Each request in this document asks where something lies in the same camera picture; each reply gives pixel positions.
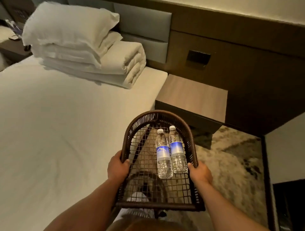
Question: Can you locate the white pillow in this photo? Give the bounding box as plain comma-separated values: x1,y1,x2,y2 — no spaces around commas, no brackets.
22,1,120,53

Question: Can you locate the black wall switch panel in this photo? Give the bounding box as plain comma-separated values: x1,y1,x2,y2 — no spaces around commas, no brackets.
186,50,211,66

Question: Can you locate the brown wicker wire basket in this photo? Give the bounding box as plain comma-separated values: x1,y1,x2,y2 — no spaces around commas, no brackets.
113,110,206,212

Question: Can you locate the white sheeted bed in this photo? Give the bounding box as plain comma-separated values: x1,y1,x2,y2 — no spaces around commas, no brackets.
0,55,168,231

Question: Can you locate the patterned grey carpet rug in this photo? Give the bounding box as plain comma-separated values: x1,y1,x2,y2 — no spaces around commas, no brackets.
133,126,268,231

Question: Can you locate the folded white duvet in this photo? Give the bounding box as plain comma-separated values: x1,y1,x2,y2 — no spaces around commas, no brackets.
31,31,147,89

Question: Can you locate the person's right hand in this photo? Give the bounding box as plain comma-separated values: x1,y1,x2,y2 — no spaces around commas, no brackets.
187,161,213,186

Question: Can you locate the person's left forearm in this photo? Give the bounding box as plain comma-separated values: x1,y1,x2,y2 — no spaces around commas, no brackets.
44,178,120,231

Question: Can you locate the person's right forearm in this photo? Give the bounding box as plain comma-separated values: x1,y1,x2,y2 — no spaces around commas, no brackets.
195,181,270,231

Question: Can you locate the person's white shoe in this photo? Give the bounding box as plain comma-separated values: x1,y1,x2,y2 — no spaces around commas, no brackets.
114,192,155,223

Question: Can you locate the brown wooden wall panel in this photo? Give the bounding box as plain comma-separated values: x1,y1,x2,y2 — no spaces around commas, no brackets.
105,0,305,137

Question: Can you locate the wooden nightstand with items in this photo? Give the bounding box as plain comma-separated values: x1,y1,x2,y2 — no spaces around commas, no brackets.
0,19,32,63

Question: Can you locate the grey padded headboard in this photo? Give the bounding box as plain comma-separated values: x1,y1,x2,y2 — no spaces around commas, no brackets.
114,3,172,64

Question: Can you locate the wooden bedside table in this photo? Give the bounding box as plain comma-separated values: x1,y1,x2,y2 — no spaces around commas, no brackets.
155,74,228,134

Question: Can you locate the person's left hand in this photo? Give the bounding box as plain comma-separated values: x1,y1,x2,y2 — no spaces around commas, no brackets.
107,150,131,184

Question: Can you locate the blue label water bottle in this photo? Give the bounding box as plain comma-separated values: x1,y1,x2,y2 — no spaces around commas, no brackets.
168,125,188,174
155,129,173,179

